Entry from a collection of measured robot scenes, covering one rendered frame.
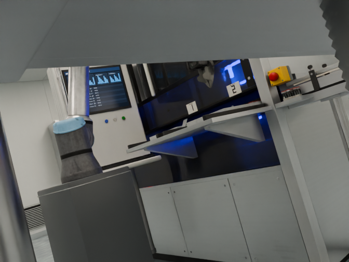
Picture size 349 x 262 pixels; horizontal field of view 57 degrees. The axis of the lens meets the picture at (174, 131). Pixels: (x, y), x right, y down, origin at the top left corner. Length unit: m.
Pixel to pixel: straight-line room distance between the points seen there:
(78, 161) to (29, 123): 5.62
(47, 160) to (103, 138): 4.66
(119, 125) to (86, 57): 1.99
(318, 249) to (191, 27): 1.53
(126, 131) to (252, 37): 1.97
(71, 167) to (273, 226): 1.03
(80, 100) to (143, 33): 1.23
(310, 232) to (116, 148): 1.22
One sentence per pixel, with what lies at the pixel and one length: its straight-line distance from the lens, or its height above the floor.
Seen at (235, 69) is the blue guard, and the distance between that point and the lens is 1.67.
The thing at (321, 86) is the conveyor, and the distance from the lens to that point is 1.56.
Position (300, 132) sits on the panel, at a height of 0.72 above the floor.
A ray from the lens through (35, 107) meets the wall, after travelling 6.91.
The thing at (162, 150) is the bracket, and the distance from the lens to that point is 1.80.
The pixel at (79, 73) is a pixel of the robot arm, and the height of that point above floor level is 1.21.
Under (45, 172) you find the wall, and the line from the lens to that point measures 6.69.
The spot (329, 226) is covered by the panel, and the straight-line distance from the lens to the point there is 1.76.
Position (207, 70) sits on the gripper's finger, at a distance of 1.45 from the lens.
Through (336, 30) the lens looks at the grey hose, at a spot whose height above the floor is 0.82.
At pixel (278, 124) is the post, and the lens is 1.56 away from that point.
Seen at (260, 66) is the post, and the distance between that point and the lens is 1.58.
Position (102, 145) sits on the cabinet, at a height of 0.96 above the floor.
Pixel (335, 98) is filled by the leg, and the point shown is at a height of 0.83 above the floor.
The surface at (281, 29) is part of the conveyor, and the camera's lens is 0.23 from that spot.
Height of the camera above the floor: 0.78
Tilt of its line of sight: 4 degrees up
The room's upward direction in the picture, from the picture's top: 16 degrees counter-clockwise
